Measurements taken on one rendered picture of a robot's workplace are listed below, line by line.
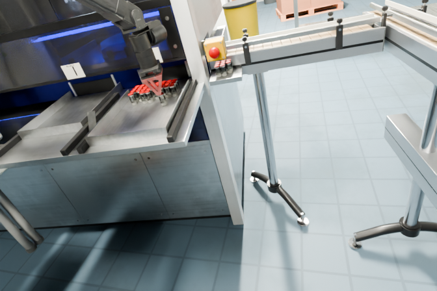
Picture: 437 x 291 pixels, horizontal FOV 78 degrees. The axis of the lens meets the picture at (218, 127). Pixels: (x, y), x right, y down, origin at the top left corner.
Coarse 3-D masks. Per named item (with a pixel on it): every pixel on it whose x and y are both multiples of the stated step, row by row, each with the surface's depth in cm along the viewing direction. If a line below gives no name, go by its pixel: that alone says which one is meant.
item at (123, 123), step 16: (128, 96) 109; (176, 96) 101; (112, 112) 96; (128, 112) 98; (144, 112) 95; (160, 112) 93; (176, 112) 86; (96, 128) 87; (112, 128) 90; (128, 128) 88; (144, 128) 85; (160, 128) 76; (96, 144) 82
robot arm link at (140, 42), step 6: (144, 30) 86; (150, 30) 86; (132, 36) 83; (138, 36) 82; (144, 36) 83; (150, 36) 87; (132, 42) 83; (138, 42) 83; (144, 42) 84; (150, 42) 88; (138, 48) 84; (144, 48) 84
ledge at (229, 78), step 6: (234, 72) 110; (240, 72) 109; (210, 78) 110; (216, 78) 109; (222, 78) 108; (228, 78) 106; (234, 78) 106; (240, 78) 106; (210, 84) 108; (216, 84) 108
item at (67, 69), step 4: (72, 64) 109; (76, 64) 109; (64, 68) 110; (68, 68) 110; (72, 68) 110; (76, 68) 110; (80, 68) 110; (64, 72) 111; (68, 72) 111; (72, 72) 111; (76, 72) 111; (80, 72) 110; (68, 76) 112; (72, 76) 112; (76, 76) 112; (80, 76) 111; (84, 76) 111
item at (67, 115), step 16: (64, 96) 121; (80, 96) 126; (96, 96) 121; (48, 112) 111; (64, 112) 112; (80, 112) 108; (32, 128) 103; (48, 128) 95; (64, 128) 94; (80, 128) 93
